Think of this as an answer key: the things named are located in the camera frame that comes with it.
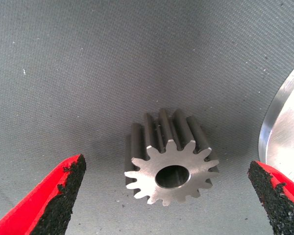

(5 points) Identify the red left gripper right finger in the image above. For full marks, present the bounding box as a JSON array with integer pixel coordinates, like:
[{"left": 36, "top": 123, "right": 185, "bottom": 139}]
[{"left": 247, "top": 160, "right": 294, "bottom": 235}]

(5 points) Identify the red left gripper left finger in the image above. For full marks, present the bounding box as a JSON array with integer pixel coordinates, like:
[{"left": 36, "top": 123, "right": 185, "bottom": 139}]
[{"left": 0, "top": 153, "right": 87, "bottom": 235}]

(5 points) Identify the dark grey table cloth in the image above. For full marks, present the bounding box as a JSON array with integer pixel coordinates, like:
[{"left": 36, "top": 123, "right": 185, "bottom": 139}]
[{"left": 0, "top": 0, "right": 294, "bottom": 235}]

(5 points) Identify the small steel planetary gear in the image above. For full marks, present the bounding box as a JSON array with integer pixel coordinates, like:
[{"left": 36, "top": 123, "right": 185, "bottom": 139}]
[{"left": 124, "top": 108, "right": 220, "bottom": 207}]

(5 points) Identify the round metal carrier plate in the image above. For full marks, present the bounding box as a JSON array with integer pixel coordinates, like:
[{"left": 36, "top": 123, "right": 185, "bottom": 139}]
[{"left": 258, "top": 57, "right": 294, "bottom": 189}]

